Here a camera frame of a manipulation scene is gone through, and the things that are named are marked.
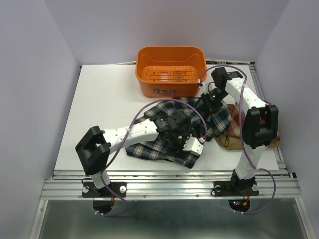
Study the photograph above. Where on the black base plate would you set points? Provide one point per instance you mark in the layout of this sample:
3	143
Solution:
229	189
90	191

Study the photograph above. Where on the tan folded skirt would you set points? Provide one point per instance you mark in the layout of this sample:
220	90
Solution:
232	143

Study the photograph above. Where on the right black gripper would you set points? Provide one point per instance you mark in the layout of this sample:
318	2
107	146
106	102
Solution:
210	106

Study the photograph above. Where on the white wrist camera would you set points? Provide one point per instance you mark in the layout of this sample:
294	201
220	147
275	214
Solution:
206	86
193	145

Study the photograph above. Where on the orange plastic basket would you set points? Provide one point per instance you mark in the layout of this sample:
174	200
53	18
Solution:
170	71

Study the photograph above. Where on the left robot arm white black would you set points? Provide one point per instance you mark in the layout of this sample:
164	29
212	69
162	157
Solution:
97	145

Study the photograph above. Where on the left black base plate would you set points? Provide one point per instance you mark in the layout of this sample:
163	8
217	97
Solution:
90	191

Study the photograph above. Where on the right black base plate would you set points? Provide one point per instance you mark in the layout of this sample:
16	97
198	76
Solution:
229	189

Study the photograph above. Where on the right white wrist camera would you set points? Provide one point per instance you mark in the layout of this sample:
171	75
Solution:
206	86

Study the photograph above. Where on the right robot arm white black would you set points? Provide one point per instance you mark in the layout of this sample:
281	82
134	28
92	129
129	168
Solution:
258	125

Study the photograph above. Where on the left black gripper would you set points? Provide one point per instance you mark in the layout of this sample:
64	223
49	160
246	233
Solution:
185	134

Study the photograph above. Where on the aluminium rail frame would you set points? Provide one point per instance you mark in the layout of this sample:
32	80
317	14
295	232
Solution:
167	201

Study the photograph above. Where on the navy plaid skirt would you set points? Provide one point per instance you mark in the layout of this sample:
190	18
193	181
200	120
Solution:
217	123

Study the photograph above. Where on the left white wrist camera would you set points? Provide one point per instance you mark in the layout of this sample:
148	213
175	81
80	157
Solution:
193	145

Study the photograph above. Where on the red plaid skirt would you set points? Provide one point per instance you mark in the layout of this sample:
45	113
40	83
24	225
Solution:
234	129

